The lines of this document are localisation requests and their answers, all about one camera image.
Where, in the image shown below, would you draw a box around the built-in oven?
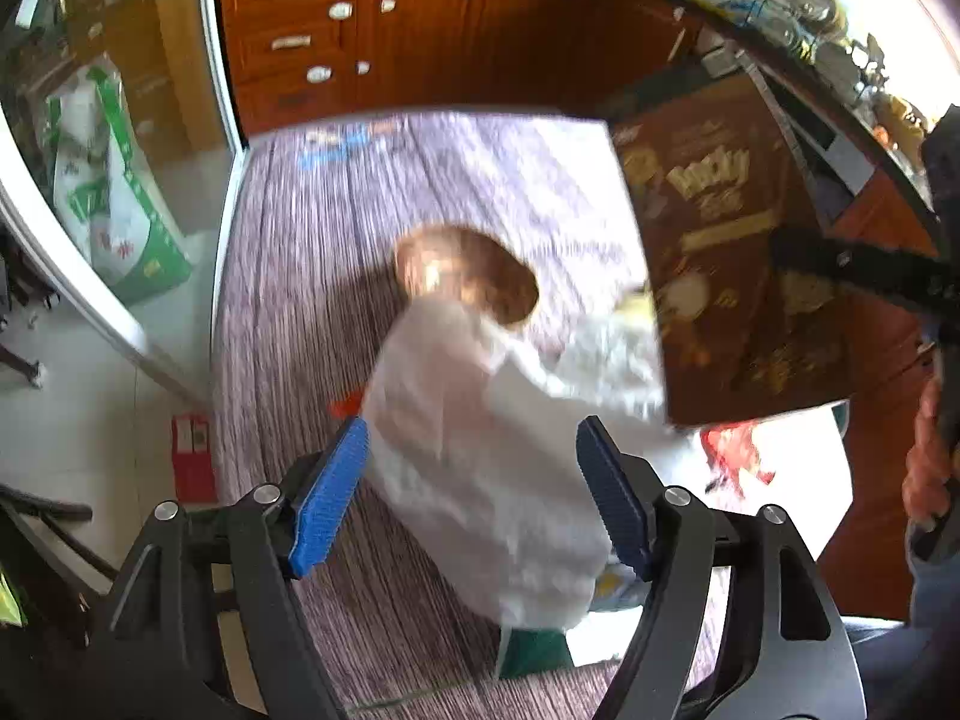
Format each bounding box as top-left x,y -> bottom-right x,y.
754,64 -> 880,200

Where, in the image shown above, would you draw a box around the white framed glass sliding door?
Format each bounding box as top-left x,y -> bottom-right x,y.
0,0 -> 250,407

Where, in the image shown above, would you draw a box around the metal dish rack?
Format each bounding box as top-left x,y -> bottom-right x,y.
718,0 -> 932,137

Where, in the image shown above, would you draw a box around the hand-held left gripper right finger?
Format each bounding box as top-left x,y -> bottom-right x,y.
576,414 -> 865,720

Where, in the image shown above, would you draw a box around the white plastic bag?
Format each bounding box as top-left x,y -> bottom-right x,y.
360,294 -> 638,631

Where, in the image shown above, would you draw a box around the red snack packet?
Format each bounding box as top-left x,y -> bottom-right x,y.
701,421 -> 777,500

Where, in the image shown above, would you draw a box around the person's right forearm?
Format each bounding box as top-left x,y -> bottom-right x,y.
906,517 -> 960,625

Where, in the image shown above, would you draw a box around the round brown bowl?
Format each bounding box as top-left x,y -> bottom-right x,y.
394,223 -> 542,327

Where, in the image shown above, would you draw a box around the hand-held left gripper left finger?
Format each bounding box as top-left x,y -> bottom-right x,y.
86,414 -> 370,720

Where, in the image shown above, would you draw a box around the green and white sack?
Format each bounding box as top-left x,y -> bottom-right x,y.
43,66 -> 194,306

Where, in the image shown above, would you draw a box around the red-brown kitchen cabinet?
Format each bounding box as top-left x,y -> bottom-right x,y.
214,0 -> 942,620

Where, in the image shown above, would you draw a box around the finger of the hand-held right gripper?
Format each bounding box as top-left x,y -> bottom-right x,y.
771,229 -> 938,312

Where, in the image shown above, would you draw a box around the brown snack box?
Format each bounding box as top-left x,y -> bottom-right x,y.
607,71 -> 856,427

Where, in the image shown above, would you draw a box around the person's right hand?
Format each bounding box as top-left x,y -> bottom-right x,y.
902,375 -> 960,541

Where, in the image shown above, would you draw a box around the green cardboard box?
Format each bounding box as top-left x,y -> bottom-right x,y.
497,624 -> 577,681

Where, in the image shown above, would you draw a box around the red packet on floor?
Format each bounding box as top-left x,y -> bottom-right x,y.
170,411 -> 220,503

